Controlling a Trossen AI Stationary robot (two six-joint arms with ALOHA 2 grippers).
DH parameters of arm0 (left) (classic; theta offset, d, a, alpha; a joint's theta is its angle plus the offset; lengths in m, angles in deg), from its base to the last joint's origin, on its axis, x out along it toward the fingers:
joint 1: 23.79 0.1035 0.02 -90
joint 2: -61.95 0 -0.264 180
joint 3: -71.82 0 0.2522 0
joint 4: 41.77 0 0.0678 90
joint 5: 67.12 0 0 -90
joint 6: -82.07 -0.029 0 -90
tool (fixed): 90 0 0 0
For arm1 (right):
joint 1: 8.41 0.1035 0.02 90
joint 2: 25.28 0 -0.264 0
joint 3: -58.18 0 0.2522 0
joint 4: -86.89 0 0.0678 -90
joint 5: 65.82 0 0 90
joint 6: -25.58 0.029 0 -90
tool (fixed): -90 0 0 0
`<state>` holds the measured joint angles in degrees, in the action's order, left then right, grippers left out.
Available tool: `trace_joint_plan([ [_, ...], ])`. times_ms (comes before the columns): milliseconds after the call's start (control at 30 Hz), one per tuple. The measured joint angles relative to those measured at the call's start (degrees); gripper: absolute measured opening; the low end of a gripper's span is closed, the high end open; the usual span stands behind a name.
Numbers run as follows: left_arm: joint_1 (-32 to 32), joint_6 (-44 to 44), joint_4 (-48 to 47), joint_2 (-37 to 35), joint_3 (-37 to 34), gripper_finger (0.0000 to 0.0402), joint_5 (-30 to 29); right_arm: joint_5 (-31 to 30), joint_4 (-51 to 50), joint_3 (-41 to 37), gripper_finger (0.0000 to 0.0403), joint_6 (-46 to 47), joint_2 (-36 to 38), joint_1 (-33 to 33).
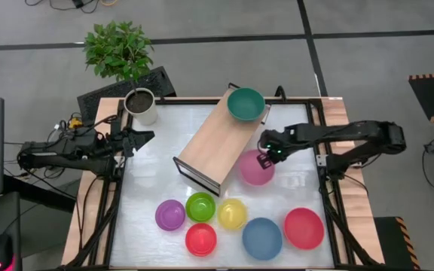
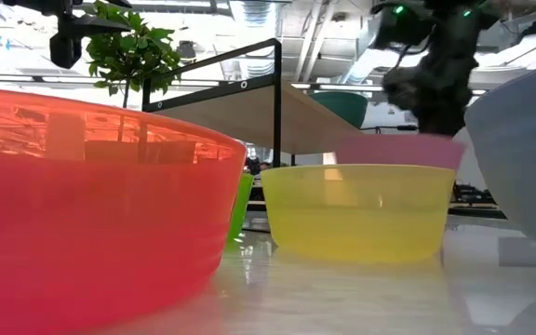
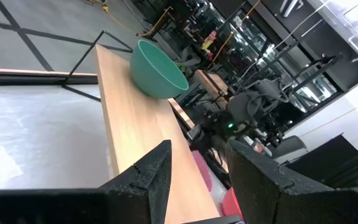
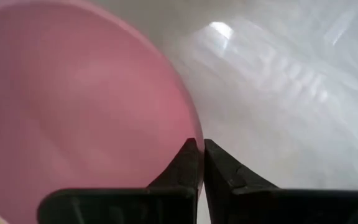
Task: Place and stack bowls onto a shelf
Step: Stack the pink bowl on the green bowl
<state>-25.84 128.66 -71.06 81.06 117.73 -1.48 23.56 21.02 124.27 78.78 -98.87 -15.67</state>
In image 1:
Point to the black mat hazard striped edge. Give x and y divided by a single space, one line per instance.
433 96
390 244

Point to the large blue plastic bowl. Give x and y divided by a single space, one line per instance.
262 239

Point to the large pink plastic bowl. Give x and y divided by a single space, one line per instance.
251 175

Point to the small green plastic bowl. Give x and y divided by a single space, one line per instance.
200 207

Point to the small red plastic bowl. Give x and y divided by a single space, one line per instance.
200 239

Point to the teal plastic bowl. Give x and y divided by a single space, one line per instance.
246 104

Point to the small purple plastic bowl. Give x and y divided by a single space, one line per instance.
170 215

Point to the small yellow plastic bowl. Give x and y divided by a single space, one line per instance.
232 214

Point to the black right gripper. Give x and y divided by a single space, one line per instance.
277 141

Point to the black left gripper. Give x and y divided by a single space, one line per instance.
121 140

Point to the black aluminium table frame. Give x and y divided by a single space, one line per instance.
334 211

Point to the wooden shelf black metal frame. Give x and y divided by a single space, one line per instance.
217 147

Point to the yellow connector block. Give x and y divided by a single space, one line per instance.
75 122

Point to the black computer mouse red light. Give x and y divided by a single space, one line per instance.
0 251

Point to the white plant pot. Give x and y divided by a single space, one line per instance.
146 113

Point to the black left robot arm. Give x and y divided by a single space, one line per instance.
62 154

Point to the large red plastic bowl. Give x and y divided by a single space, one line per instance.
303 228

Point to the green leafy plant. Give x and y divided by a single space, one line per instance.
117 49

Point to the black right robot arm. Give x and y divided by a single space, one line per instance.
352 131

